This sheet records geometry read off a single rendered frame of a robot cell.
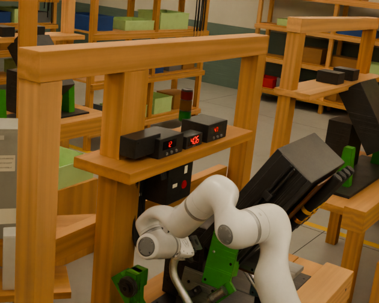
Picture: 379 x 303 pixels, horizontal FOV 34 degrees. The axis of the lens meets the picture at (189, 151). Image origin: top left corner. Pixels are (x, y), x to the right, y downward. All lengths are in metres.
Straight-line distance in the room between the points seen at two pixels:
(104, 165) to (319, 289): 1.23
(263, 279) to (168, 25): 6.92
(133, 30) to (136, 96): 5.65
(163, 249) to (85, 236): 0.41
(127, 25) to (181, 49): 5.36
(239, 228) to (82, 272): 3.16
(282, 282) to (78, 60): 0.88
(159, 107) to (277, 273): 7.01
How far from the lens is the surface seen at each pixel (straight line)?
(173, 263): 2.27
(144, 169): 2.08
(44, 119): 1.83
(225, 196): 1.66
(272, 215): 1.66
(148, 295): 2.64
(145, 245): 1.96
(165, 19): 8.30
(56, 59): 1.82
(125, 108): 2.11
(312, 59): 11.25
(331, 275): 2.99
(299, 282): 2.87
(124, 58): 2.06
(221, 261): 2.32
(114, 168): 2.06
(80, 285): 4.48
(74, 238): 2.23
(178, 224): 1.84
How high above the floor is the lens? 2.19
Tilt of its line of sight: 16 degrees down
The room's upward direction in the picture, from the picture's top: 6 degrees clockwise
